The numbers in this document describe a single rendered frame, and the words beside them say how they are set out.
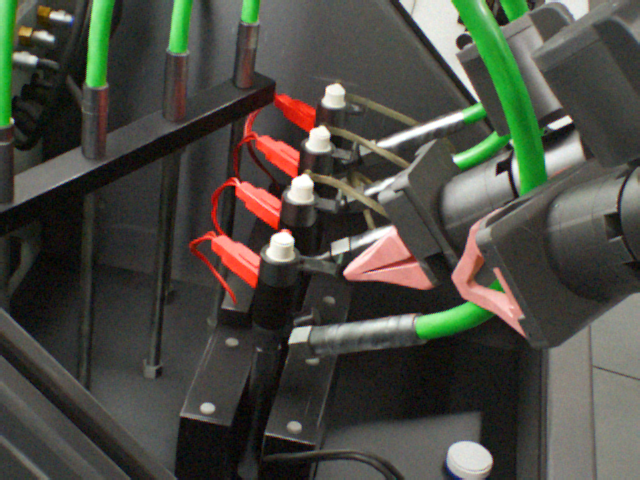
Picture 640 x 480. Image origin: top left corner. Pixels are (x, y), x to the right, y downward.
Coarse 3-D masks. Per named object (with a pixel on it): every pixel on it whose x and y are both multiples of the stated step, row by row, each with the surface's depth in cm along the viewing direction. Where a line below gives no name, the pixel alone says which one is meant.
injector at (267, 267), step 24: (264, 264) 86; (288, 264) 86; (264, 288) 87; (288, 288) 87; (264, 312) 88; (288, 312) 88; (312, 312) 88; (264, 336) 89; (264, 360) 91; (264, 384) 92; (264, 408) 93; (240, 456) 97
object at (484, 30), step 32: (0, 0) 79; (480, 0) 61; (0, 32) 80; (480, 32) 61; (0, 64) 81; (512, 64) 62; (0, 96) 83; (512, 96) 62; (0, 128) 84; (512, 128) 63; (544, 160) 63; (448, 320) 70; (480, 320) 69
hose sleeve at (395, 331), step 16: (368, 320) 74; (384, 320) 73; (400, 320) 72; (416, 320) 72; (320, 336) 76; (336, 336) 75; (352, 336) 74; (368, 336) 73; (384, 336) 73; (400, 336) 72; (416, 336) 72; (320, 352) 76; (336, 352) 76
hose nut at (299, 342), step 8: (296, 328) 78; (304, 328) 77; (312, 328) 77; (296, 336) 77; (304, 336) 77; (296, 344) 77; (304, 344) 76; (296, 352) 77; (304, 352) 77; (312, 352) 77
